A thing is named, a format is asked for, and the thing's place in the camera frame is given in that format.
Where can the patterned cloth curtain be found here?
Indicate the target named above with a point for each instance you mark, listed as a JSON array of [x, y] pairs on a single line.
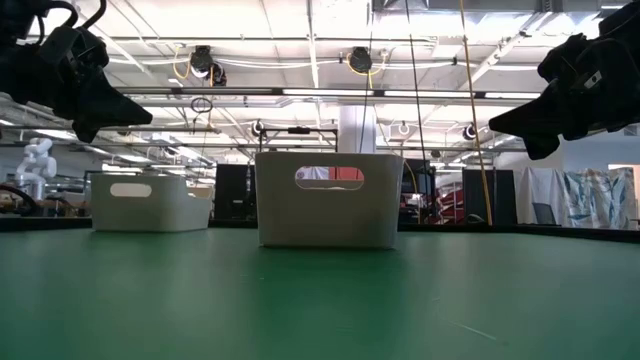
[[590, 200]]

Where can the white plastic basket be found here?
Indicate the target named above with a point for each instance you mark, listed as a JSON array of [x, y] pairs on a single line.
[[150, 210], [325, 220]]

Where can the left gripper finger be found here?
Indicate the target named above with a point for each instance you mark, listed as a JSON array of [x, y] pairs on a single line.
[[86, 131], [112, 110]]

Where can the black upright panel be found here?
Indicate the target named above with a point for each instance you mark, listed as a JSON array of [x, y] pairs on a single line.
[[500, 192]]

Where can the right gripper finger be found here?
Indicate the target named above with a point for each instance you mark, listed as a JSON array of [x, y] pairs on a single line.
[[530, 120], [541, 147]]

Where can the black overhead gantry frame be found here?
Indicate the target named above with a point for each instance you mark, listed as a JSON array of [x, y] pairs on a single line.
[[299, 130]]

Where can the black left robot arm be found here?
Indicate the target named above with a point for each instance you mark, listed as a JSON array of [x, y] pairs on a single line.
[[15, 15]]

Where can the long ceiling light rail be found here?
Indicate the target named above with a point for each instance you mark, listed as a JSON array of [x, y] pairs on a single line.
[[225, 91]]

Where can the black cabinet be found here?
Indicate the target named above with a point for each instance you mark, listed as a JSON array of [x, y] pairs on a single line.
[[232, 192]]

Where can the white building pillar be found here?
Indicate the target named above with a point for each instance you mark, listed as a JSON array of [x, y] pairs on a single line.
[[352, 127]]

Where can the grey office chair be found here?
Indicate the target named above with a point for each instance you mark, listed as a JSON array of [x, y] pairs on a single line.
[[544, 215]]

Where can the white robot figure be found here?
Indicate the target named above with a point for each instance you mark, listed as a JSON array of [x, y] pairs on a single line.
[[36, 165]]

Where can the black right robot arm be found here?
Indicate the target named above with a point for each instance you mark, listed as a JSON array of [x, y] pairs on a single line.
[[625, 25]]

